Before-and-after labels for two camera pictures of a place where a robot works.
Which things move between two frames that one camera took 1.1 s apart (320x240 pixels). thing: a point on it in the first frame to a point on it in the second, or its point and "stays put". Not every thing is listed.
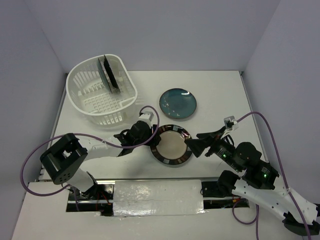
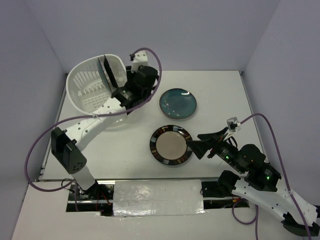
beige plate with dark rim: [172, 149] stays put
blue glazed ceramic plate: [178, 103] stays put
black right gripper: [203, 139] stays put
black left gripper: [156, 141] to [133, 74]
